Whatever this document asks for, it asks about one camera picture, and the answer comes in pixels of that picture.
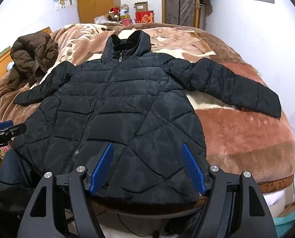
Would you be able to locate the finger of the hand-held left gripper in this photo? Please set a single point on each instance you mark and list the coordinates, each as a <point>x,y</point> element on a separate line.
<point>3,125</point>
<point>16,129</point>

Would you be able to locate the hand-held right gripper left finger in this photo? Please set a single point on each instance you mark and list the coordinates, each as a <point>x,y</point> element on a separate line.
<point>103,169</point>

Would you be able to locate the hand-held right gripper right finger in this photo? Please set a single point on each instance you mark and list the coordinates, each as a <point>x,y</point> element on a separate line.
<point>193,169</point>

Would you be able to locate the black puffer jacket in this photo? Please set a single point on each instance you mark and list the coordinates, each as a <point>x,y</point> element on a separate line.
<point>127,104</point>

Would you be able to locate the person's jeans leg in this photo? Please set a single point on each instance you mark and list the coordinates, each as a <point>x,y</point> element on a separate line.
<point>13,168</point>

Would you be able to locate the brown printed plush blanket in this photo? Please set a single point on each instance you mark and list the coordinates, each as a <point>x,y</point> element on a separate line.
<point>236,133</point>

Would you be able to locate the brown puffer jacket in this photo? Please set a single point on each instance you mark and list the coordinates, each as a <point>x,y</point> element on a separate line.
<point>31,52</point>

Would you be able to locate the teal plastic bag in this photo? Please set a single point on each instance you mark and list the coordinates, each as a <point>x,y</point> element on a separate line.
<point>283,228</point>

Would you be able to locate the white plastic bag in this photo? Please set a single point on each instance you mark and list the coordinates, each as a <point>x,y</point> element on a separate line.
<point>101,19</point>

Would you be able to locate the plush toy with santa hat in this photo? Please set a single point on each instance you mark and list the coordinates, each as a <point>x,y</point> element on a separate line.
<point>113,13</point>

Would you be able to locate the wooden wardrobe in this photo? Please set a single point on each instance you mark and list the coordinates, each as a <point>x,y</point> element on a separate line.
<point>98,0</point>

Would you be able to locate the red gift box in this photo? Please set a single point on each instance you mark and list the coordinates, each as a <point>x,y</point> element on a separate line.
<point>144,17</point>

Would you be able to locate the clear plastic jar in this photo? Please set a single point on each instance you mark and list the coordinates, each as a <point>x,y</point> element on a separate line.
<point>124,9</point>

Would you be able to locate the open cardboard box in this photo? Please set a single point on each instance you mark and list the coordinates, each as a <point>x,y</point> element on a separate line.
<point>140,7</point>

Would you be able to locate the wooden door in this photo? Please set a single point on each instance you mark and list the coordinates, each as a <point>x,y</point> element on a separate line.
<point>179,2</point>

